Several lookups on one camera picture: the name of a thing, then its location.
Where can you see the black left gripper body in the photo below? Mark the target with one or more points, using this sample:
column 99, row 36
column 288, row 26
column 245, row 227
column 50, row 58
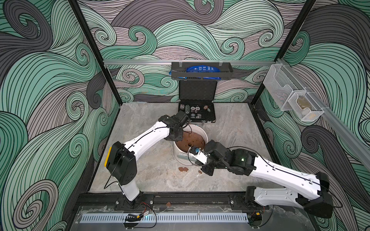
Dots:
column 178, row 137

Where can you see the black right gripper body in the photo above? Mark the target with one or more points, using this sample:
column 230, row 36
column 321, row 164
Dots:
column 212, row 163

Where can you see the white ceramic pot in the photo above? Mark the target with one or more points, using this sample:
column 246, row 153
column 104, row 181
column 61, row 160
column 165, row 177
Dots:
column 185, row 158

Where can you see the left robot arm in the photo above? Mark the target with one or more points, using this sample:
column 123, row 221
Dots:
column 121, row 160

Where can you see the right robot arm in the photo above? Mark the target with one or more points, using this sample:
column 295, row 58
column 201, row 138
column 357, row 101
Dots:
column 298, row 189

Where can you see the brown mud in pot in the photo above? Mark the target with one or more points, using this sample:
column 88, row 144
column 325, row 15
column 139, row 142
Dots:
column 190, row 139

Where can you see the black poker chip case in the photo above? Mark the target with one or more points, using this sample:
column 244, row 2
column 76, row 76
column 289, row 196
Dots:
column 196, row 99

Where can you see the blue item in tray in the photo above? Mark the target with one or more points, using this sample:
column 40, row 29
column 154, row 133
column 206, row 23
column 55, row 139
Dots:
column 202, row 69

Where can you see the small clear plastic bin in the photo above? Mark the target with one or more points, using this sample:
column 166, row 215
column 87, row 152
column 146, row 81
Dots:
column 304, row 106

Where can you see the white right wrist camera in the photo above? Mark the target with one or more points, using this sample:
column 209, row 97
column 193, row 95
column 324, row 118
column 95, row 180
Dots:
column 197, row 153

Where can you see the white perforated cable duct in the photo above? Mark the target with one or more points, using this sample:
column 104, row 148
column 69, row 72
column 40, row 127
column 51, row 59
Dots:
column 168, row 218

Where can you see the black wall shelf tray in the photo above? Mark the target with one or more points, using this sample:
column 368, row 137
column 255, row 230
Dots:
column 178, row 71

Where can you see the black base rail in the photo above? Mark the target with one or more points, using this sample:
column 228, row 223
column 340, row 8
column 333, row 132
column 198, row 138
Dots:
column 118, row 202

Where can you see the clear plastic wall bin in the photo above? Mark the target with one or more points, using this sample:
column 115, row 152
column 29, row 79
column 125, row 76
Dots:
column 280, row 86

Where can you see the side aluminium rail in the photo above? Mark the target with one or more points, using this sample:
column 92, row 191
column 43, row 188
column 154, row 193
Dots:
column 306, row 79

